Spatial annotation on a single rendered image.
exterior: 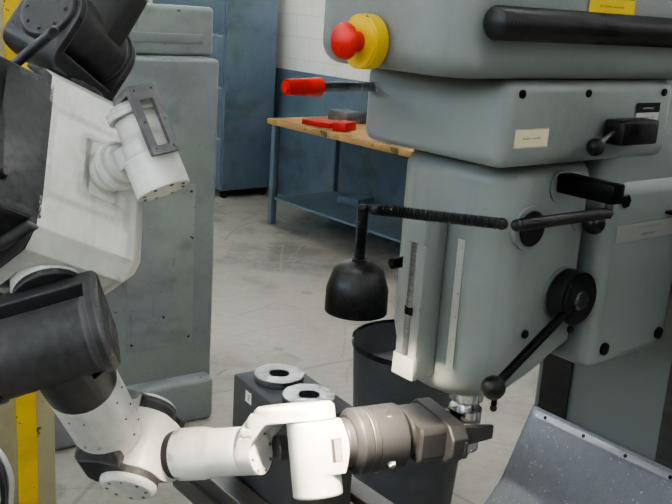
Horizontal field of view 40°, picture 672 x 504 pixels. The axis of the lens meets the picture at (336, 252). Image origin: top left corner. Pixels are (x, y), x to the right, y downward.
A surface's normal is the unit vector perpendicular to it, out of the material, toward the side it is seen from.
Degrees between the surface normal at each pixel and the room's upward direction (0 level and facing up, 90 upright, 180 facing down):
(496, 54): 90
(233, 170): 90
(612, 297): 90
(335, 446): 67
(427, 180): 90
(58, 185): 58
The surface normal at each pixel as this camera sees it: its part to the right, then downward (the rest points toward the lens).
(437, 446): 0.43, 0.26
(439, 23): -0.40, 0.22
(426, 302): 0.62, 0.24
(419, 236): -0.78, 0.11
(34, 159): 0.75, -0.34
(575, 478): -0.68, -0.32
